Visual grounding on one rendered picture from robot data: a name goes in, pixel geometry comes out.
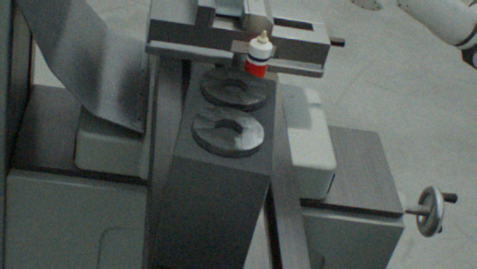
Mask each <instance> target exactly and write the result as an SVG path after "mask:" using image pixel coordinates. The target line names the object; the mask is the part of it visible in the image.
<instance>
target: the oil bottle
mask: <svg viewBox="0 0 477 269"><path fill-rule="evenodd" d="M272 47H273V45H272V44H271V43H270V42H269V41H268V37H267V31H262V33H261V35H260V36H258V37H257V39H256V38H254V40H252V41H251V42H250V48H249V52H248V55H246V60H245V63H244V69H243V71H246V72H250V73H252V74H254V76H256V77H261V78H265V74H266V71H267V65H268V62H269V59H270V54H271V51H272Z"/></svg>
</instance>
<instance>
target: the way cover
mask: <svg viewBox="0 0 477 269"><path fill-rule="evenodd" d="M15 1H16V3H17V5H19V6H18V8H20V11H21V13H22V14H23V16H24V18H25V20H26V23H27V25H28V26H29V28H30V31H31V33H32V35H33V37H34V39H35V41H36V43H37V46H38V47H39V50H40V53H41V55H42V57H43V59H44V61H45V63H46V65H47V66H48V68H49V69H50V70H51V71H52V73H53V74H54V75H55V76H56V77H57V78H58V79H59V80H60V82H61V83H62V84H63V85H64V86H65V87H66V88H67V89H68V91H69V92H70V93H71V94H73V95H74V96H75V97H76V98H77V99H78V100H79V101H80V103H81V104H82V105H83V106H84V107H85V108H86V110H87V111H88V112H89V113H91V114H93V115H95V116H96V117H99V118H102V119H104V120H107V121H109V122H112V123H116V124H119V125H121V126H124V128H126V129H131V130H134V131H136V132H139V133H141V134H143V133H144V122H145V121H146V110H147V89H148V78H149V66H150V54H148V53H146V52H145V51H144V50H145V43H146V42H144V41H141V39H140V40H139V38H137V37H132V36H130V35H128V34H126V33H122V32H120V31H117V30H114V29H112V28H111V27H110V26H108V25H107V24H105V23H104V22H103V20H102V19H101V18H100V16H99V15H98V14H97V13H96V12H95V11H94V10H93V9H92V7H91V6H90V5H89V4H88V3H87V2H86V0H15ZM23 1H24V2H23ZM70 3H71V4H70ZM45 9H46V10H45ZM47 10H48V12H47ZM34 13H35V14H34ZM72 14H73V15H72ZM50 16H51V17H50ZM57 21H59V22H58V23H57ZM61 21H62V22H61ZM79 21H81V22H79ZM101 21H102V22H101ZM65 22H66V23H65ZM43 23H44V24H46V25H44V24H43ZM62 23H63V24H62ZM67 24H68V25H67ZM35 25H36V26H37V27H36V26H35ZM66 25H67V26H68V27H67V26H66ZM61 26H62V27H63V28H62V27H61ZM76 28H77V29H76ZM102 28H103V29H102ZM91 30H93V31H91ZM54 33H55V34H54ZM59 33H60V35H59ZM44 34H45V36H44ZM97 34H98V35H97ZM48 35H49V37H48ZM78 39H79V41H78ZM67 40H69V41H67ZM50 41H51V42H50ZM86 41H87V42H86ZM140 42H141V43H140ZM75 44H76V45H75ZM88 44H89V46H88ZM103 45H104V46H103ZM61 46H62V47H61ZM120 47H122V48H120ZM57 49H58V50H57ZM91 49H92V50H91ZM95 49H96V50H95ZM121 49H122V50H121ZM87 50H88V52H87ZM96 51H97V52H96ZM101 51H102V52H101ZM139 53H140V54H139ZM146 54H147V55H146ZM127 55H128V56H127ZM136 56H137V57H136ZM104 57H106V58H104ZM65 58H66V60H65ZM98 58H99V59H98ZM101 58H102V59H101ZM64 60H65V61H64ZM73 60H74V61H73ZM129 60H130V61H129ZM110 61H111V62H110ZM54 62H55V63H54ZM113 63H114V64H113ZM57 64H58V65H57ZM64 64H65V65H64ZM77 64H78V65H77ZM75 65H76V66H75ZM120 65H121V66H120ZM90 67H91V68H90ZM114 67H115V68H114ZM84 68H85V70H84ZM62 69H63V70H62ZM99 69H101V71H100V70H99ZM114 69H115V70H114ZM120 69H121V70H120ZM124 70H125V71H124ZM80 71H81V72H80ZM144 71H145V72H144ZM111 73H112V74H111ZM64 74H65V75H64ZM141 74H142V75H141ZM67 77H68V78H67ZM80 78H81V79H80ZM73 79H74V80H73ZM136 79H137V80H136ZM114 80H115V81H116V82H115V81H114ZM67 81H68V82H67ZM105 82H106V83H105ZM113 82H114V84H113ZM89 83H91V84H89ZM74 85H75V86H76V87H74ZM101 85H102V87H101ZM136 86H138V87H136ZM94 88H95V89H94ZM85 89H86V90H87V92H85V93H84V90H85ZM98 89H99V90H98ZM122 90H123V91H122ZM119 92H120V94H119ZM80 93H81V94H80ZM137 94H138V97H137ZM116 95H117V96H116ZM84 98H85V99H84ZM103 100H104V101H103ZM109 100H111V102H109ZM116 101H117V102H116ZM130 101H131V102H130ZM93 102H94V103H93ZM102 105H103V106H102ZM136 108H137V109H136ZM116 113H117V114H116ZM125 114H127V115H125ZM138 114H139V115H138ZM122 118H123V119H122ZM141 118H142V119H141ZM133 121H134V123H135V124H133Z"/></svg>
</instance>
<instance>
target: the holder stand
mask: <svg viewBox="0 0 477 269"><path fill-rule="evenodd" d="M276 88H277V83H276V81H274V80H271V79H266V78H261V77H256V76H254V74H252V73H250V72H246V71H243V70H240V69H238V68H231V67H220V68H215V67H211V66H203V65H199V64H194V65H193V70H192V74H191V78H190V82H189V86H188V90H187V97H186V101H185V105H184V108H183V113H182V117H181V123H180V128H179V132H177V136H176V139H175V147H174V151H173V154H172V158H171V164H170V171H169V177H168V181H167V186H166V190H165V196H164V204H163V208H162V214H160V218H159V223H158V231H157V236H156V240H155V244H154V250H153V254H152V263H153V264H158V266H166V267H170V268H175V269H244V263H245V260H246V257H247V254H248V253H249V251H250V245H251V242H252V239H253V237H254V233H255V230H256V224H257V221H258V219H259V215H260V213H261V207H262V204H263V203H264V201H265V197H266V195H267V189H268V186H269V183H270V180H271V176H272V164H273V134H274V119H275V103H276Z"/></svg>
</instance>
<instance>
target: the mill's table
mask: <svg viewBox="0 0 477 269"><path fill-rule="evenodd" d="M194 64H199V65H203V66H211V67H215V68H220V67H231V68H238V69H240V70H243V69H244V68H243V67H239V63H237V62H232V65H231V66H225V65H219V64H213V63H206V62H200V61H192V60H181V58H174V57H168V56H162V55H156V65H155V78H154V91H153V104H152V130H151V144H150V156H149V170H148V183H147V208H146V221H145V235H144V248H142V256H143V260H142V261H141V269H175V268H170V267H166V266H158V264H153V263H152V254H153V250H154V244H155V240H156V236H157V231H158V223H159V218H160V214H162V208H163V204H164V196H165V190H166V186H167V181H168V177H169V171H170V164H171V158H172V154H173V151H174V147H175V139H176V136H177V132H179V128H180V123H181V117H182V113H183V108H184V105H185V101H186V97H187V90H188V86H189V82H190V78H191V74H192V70H193V65H194ZM265 78H266V79H271V80H274V81H276V83H277V88H276V103H275V119H274V134H273V164H272V176H271V180H270V183H269V186H268V189H267V195H266V197H265V201H264V203H263V204H262V207H261V213H260V215H259V219H258V221H257V224H256V230H255V233H254V237H253V239H252V242H251V245H250V251H249V253H248V254H247V257H246V260H245V263H244V269H311V264H310V259H309V253H308V248H307V239H306V233H305V227H304V223H303V218H302V207H300V202H299V197H298V191H297V186H296V176H295V170H294V165H293V161H292V155H291V149H290V139H289V134H288V129H287V123H286V118H285V113H284V102H283V98H282V93H280V87H279V77H278V73H277V72H270V71H266V74H265Z"/></svg>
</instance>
